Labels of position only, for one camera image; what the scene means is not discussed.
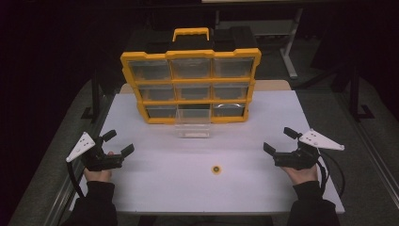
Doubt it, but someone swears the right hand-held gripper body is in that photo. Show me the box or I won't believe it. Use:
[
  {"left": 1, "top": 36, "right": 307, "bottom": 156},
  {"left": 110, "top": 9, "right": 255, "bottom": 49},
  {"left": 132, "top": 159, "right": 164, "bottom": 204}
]
[{"left": 273, "top": 127, "right": 345, "bottom": 171}]

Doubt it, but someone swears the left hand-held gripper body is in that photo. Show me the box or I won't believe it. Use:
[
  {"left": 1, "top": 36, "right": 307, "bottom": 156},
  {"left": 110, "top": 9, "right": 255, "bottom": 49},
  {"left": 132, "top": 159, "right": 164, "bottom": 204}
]
[{"left": 65, "top": 131, "right": 125, "bottom": 172}]

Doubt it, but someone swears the clear plastic drawer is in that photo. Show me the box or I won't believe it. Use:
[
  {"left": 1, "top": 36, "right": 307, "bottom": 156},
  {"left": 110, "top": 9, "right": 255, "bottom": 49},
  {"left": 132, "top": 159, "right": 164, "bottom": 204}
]
[{"left": 174, "top": 104, "right": 212, "bottom": 139}]

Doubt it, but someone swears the yellow drawer organizer case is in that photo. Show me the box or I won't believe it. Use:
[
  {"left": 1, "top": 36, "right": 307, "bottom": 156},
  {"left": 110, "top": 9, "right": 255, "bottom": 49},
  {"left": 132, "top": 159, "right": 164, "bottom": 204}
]
[{"left": 120, "top": 26, "right": 263, "bottom": 125}]

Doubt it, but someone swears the person's left hand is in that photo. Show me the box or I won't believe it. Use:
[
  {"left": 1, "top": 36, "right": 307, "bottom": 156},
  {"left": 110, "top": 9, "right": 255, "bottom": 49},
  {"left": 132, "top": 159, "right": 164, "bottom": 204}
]
[{"left": 83, "top": 151, "right": 116, "bottom": 184}]

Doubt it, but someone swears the person's right hand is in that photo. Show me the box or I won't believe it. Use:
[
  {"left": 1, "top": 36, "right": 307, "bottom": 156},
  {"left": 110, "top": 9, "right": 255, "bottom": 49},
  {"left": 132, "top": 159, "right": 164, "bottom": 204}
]
[{"left": 280, "top": 164, "right": 319, "bottom": 186}]

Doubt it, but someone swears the black metal stand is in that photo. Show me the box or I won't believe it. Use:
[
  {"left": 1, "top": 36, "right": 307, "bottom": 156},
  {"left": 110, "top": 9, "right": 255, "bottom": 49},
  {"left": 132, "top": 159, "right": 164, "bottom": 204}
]
[
  {"left": 80, "top": 67, "right": 109, "bottom": 124},
  {"left": 297, "top": 62, "right": 376, "bottom": 123}
]

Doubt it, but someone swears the black cable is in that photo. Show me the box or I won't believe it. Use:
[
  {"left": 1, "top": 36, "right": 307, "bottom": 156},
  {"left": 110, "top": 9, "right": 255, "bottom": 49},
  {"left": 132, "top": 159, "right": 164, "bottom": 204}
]
[
  {"left": 65, "top": 160, "right": 87, "bottom": 200},
  {"left": 315, "top": 149, "right": 346, "bottom": 198}
]

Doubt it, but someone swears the white metal desk frame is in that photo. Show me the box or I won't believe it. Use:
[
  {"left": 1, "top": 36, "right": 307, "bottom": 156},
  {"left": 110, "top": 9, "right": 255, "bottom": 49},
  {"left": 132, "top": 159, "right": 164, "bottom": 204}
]
[{"left": 215, "top": 7, "right": 305, "bottom": 80}]

